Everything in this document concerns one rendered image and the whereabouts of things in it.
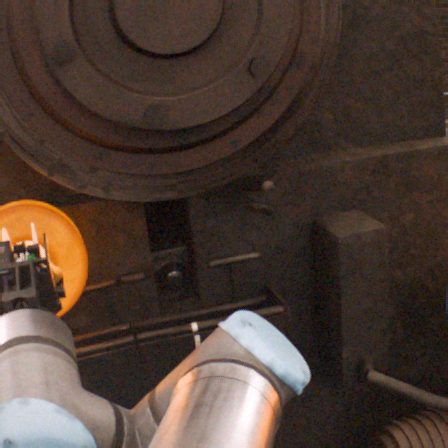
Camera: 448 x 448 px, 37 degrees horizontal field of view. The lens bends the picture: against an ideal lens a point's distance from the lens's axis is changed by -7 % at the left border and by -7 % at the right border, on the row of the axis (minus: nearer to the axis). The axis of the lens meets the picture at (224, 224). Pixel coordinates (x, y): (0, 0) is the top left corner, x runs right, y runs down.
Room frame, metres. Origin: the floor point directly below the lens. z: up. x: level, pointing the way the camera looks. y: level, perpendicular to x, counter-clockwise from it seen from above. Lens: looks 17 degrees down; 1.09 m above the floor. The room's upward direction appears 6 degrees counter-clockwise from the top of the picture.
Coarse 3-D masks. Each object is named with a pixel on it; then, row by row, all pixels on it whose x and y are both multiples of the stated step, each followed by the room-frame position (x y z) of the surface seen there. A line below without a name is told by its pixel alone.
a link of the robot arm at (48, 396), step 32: (0, 352) 0.54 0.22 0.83; (32, 352) 0.53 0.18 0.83; (64, 352) 0.56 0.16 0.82; (0, 384) 0.50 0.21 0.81; (32, 384) 0.49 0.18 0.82; (64, 384) 0.51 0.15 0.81; (0, 416) 0.47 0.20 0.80; (32, 416) 0.46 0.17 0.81; (64, 416) 0.47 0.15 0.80; (96, 416) 0.50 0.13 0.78
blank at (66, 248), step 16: (0, 208) 0.80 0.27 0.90; (16, 208) 0.79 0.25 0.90; (32, 208) 0.79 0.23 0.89; (48, 208) 0.80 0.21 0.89; (0, 224) 0.78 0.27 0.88; (16, 224) 0.79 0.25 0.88; (48, 224) 0.80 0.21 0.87; (64, 224) 0.80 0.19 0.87; (0, 240) 0.78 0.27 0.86; (16, 240) 0.79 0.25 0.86; (32, 240) 0.79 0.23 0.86; (48, 240) 0.80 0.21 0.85; (64, 240) 0.80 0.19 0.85; (80, 240) 0.81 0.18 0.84; (64, 256) 0.80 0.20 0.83; (80, 256) 0.80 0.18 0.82; (64, 272) 0.80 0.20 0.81; (80, 272) 0.80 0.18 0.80; (64, 288) 0.80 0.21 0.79; (80, 288) 0.80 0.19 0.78; (64, 304) 0.80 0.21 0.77
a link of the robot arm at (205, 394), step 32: (256, 320) 0.54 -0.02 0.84; (192, 352) 0.55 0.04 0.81; (224, 352) 0.50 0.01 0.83; (256, 352) 0.49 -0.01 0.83; (288, 352) 0.53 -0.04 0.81; (160, 384) 0.54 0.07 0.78; (192, 384) 0.45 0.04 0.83; (224, 384) 0.44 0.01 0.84; (256, 384) 0.46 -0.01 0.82; (288, 384) 0.49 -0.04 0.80; (160, 416) 0.51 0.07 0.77; (192, 416) 0.39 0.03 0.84; (224, 416) 0.39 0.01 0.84; (256, 416) 0.41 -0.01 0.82
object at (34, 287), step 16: (0, 256) 0.67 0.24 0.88; (16, 256) 0.69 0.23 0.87; (32, 256) 0.68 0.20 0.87; (48, 256) 0.67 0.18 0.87; (0, 272) 0.66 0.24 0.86; (16, 272) 0.64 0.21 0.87; (32, 272) 0.64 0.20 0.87; (48, 272) 0.67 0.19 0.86; (0, 288) 0.66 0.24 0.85; (16, 288) 0.61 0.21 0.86; (32, 288) 0.61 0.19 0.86; (48, 288) 0.67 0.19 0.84; (0, 304) 0.66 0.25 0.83; (16, 304) 0.61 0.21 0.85; (32, 304) 0.60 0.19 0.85; (48, 304) 0.67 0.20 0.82
